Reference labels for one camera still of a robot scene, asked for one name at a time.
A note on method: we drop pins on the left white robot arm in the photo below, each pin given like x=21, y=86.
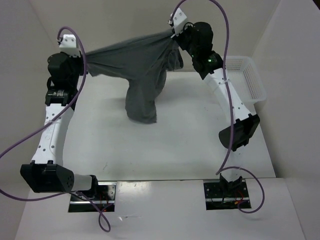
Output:
x=45, y=173

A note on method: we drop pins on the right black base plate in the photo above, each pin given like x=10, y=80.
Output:
x=216, y=200

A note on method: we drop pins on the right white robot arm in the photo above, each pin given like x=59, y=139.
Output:
x=197, y=40

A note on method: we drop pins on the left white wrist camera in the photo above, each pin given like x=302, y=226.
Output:
x=69, y=45

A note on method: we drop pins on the white perforated plastic basket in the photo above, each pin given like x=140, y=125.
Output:
x=245, y=78

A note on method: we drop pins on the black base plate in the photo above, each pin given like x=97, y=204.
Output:
x=104, y=199
x=216, y=200

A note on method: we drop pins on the grey shorts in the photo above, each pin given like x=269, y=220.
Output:
x=144, y=62

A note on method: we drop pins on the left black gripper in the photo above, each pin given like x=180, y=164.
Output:
x=79, y=60

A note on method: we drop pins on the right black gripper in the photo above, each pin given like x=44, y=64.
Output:
x=188, y=27

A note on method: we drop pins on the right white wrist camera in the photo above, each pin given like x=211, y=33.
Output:
x=177, y=21

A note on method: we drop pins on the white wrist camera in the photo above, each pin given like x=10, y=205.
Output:
x=69, y=45
x=177, y=21

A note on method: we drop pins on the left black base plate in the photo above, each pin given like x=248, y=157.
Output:
x=104, y=199

